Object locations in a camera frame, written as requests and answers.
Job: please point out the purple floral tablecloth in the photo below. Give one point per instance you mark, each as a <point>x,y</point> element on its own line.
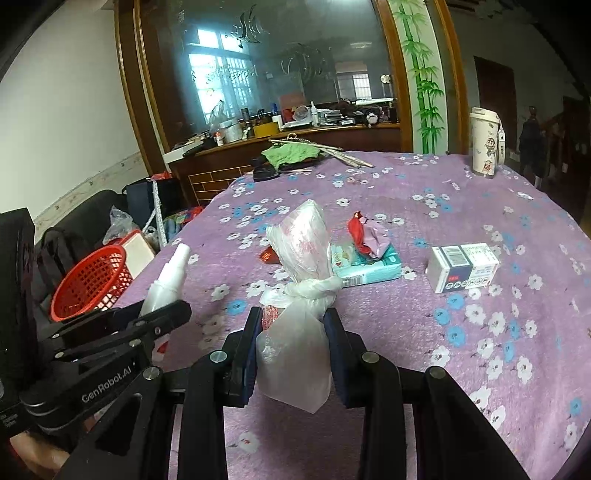
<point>415,350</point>

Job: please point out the knotted clear plastic bag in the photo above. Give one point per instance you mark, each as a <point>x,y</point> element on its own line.
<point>295,369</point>

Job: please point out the wooden counter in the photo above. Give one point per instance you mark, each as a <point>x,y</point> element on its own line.
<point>217,170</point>

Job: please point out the white spray bottle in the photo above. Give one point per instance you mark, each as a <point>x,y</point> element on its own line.
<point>173,272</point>

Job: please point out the white twisted pole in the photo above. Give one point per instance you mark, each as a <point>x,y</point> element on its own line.
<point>157,207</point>

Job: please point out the white lidded container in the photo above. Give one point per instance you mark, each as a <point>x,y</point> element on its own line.
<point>233,131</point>

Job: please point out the green cloth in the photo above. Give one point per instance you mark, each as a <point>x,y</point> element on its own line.
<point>288,156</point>

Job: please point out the colourful printed bag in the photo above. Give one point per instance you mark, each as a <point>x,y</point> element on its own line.
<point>182,220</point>

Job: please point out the small red packet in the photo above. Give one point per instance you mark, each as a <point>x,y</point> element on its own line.
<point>267,254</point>

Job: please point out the white printed tumbler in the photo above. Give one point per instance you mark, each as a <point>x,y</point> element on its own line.
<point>485,143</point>

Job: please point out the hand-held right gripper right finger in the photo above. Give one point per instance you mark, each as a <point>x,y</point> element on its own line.
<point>334,364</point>

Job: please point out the dark shopping bag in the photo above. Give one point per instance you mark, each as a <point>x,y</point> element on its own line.
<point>138,198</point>

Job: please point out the teal tissue packet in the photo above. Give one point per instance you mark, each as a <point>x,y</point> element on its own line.
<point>369,272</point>

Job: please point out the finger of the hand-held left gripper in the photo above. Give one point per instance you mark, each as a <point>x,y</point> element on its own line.
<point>111,355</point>
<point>161,316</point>

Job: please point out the black wallet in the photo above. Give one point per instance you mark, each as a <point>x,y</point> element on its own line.
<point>265,173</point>

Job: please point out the dark carved stair post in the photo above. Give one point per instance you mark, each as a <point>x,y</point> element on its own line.
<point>531,138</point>

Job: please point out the black sofa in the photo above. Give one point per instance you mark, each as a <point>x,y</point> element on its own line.
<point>69,230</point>

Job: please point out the yellow box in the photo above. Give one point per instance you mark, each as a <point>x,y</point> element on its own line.
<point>265,130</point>

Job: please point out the white box with red rim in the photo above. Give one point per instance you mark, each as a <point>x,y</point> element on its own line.
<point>141,249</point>

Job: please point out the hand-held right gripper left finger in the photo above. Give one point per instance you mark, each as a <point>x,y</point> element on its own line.
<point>249,355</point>

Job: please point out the dark wooden door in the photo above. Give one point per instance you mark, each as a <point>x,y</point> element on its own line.
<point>494,92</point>

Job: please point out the bundle of pale rods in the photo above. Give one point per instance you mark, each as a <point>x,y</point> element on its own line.
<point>346,156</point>

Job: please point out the clear crumpled plastic bag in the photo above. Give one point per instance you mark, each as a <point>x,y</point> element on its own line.
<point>119,226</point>

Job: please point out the person's left hand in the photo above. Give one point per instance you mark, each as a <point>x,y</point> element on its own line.
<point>32,452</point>

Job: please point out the small white bottle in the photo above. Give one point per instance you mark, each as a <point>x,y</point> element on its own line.
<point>219,139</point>

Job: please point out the white box with barcode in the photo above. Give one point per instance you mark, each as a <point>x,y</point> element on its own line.
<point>461,267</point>

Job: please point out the bamboo painted pillar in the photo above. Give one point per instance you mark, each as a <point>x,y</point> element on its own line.
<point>422,78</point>

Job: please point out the red plastic basket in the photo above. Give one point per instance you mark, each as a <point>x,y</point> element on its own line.
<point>87,286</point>

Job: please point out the red and pink wrapper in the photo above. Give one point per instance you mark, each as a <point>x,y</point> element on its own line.
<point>358,233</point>

